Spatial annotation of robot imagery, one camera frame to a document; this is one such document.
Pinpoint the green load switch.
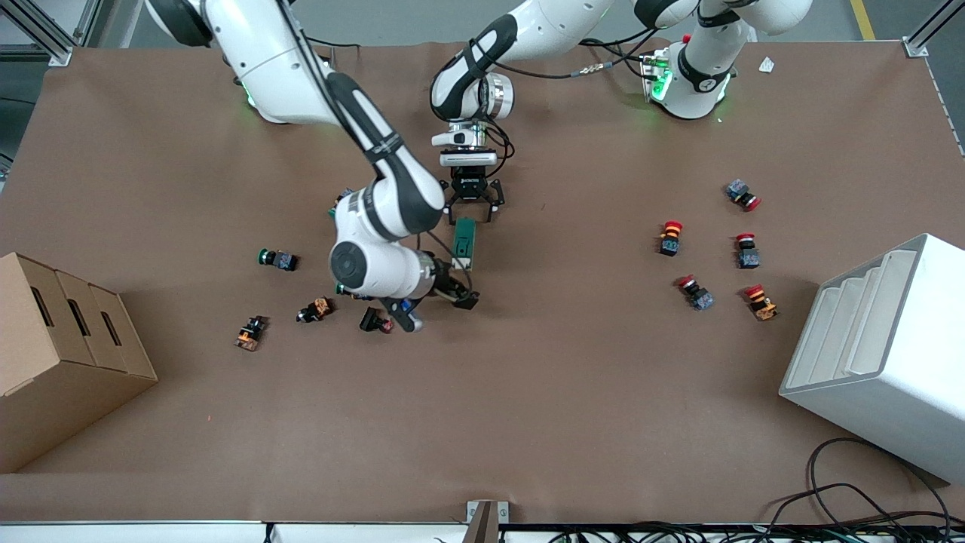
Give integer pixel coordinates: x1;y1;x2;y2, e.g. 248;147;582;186
452;217;477;271

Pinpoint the brown cardboard box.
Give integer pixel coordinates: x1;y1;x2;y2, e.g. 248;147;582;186
0;252;159;474

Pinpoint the white compartment box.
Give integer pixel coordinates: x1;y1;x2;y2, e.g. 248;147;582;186
779;233;965;485

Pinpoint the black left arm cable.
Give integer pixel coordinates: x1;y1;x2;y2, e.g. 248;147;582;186
494;30;679;80

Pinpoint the metal table edge bracket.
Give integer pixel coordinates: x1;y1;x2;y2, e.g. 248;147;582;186
466;500;510;543

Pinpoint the white table edge rail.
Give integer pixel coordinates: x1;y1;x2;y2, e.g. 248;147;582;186
0;520;468;543

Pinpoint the black looped floor cable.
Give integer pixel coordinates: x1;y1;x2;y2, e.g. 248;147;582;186
805;437;952;529

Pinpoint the aluminium frame profile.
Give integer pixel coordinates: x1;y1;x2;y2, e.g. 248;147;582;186
903;0;965;58
0;0;103;67

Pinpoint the black floor cable bundle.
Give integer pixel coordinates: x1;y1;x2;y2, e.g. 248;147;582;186
550;483;965;543

